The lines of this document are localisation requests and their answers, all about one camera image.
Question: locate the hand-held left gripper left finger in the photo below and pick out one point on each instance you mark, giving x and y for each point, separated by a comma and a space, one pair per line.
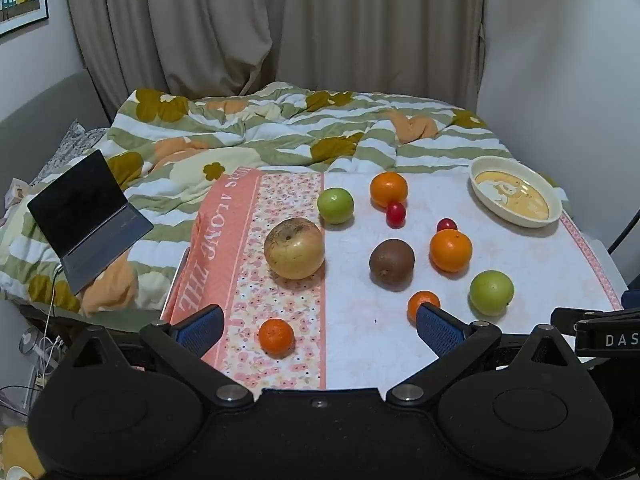
200, 331

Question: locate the beige curtain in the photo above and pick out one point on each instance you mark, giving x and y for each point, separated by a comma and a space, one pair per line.
250, 20

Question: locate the grey upholstered headboard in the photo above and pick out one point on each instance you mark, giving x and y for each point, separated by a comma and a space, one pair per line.
45, 105

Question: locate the grey patterned pillow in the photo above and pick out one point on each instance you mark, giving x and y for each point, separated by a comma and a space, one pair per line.
70, 142

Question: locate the red cherry tomato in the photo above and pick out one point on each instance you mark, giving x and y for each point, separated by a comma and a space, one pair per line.
446, 225
395, 214

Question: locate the small mandarin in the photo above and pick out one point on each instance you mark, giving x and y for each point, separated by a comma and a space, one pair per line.
421, 301
276, 337

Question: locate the large orange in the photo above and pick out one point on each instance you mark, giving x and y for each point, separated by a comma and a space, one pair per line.
450, 251
389, 189

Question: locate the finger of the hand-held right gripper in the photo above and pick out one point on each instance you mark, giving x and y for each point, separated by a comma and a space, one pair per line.
567, 319

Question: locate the cream bowl with yellow print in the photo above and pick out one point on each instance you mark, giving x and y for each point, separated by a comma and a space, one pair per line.
515, 192

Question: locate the brown kiwi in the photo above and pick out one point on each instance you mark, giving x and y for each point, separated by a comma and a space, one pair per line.
391, 261

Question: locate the yellow apple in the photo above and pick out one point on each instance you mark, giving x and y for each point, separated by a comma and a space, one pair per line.
294, 249

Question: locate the pink floral tablecloth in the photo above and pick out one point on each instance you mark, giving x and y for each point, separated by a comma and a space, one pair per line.
525, 270

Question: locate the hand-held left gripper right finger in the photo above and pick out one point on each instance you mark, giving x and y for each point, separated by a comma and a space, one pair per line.
440, 331

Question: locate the green striped floral blanket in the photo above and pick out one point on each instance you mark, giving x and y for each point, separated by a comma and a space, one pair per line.
280, 130

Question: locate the grey open laptop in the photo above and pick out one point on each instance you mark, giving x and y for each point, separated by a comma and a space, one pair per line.
75, 200

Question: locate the green apple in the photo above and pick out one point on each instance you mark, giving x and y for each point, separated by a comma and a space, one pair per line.
335, 205
491, 292

